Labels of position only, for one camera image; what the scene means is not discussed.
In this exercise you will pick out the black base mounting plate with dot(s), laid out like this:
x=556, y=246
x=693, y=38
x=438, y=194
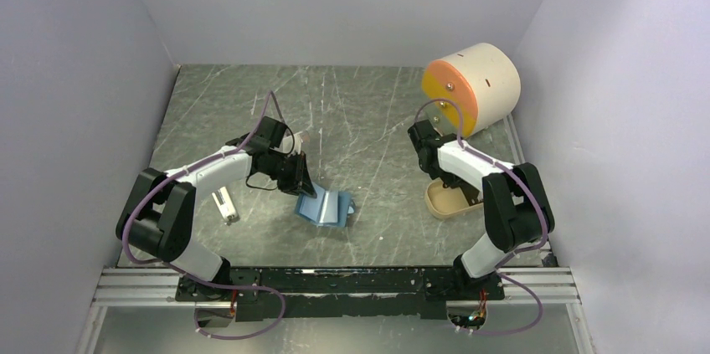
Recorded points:
x=268, y=292

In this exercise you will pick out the blue card holder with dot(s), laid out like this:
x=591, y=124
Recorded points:
x=329, y=208

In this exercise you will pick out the beige oval tray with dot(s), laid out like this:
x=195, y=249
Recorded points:
x=448, y=202

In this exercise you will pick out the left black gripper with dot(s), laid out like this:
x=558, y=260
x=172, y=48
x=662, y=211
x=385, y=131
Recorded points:
x=300, y=182

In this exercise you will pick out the beige cylindrical drawer box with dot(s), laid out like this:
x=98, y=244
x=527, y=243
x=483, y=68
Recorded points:
x=479, y=82

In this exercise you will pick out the small white plastic piece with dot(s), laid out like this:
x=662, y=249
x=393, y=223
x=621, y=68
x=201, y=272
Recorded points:
x=225, y=205

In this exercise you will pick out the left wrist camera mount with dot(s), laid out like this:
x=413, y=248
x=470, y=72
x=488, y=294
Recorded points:
x=295, y=142

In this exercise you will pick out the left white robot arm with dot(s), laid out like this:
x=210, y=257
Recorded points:
x=158, y=215

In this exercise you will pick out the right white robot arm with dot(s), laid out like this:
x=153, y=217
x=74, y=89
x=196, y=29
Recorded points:
x=516, y=209

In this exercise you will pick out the aluminium rail frame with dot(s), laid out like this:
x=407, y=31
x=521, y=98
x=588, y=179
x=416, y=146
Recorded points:
x=153, y=287

